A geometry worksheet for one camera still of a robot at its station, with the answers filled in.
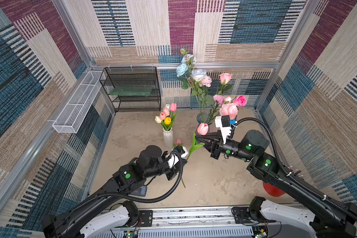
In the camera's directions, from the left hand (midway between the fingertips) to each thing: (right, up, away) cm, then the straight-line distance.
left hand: (185, 160), depth 65 cm
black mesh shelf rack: (-34, +48, +36) cm, 69 cm away
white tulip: (-14, +18, +11) cm, 25 cm away
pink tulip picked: (-3, +3, +32) cm, 33 cm away
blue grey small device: (-23, -20, +14) cm, 34 cm away
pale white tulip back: (-9, +25, +15) cm, 31 cm away
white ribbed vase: (-9, +7, +24) cm, 27 cm away
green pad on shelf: (-33, +37, +29) cm, 57 cm away
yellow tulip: (-8, +18, +8) cm, 21 cm away
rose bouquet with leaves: (+13, +25, +18) cm, 34 cm away
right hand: (+4, +10, -8) cm, 13 cm away
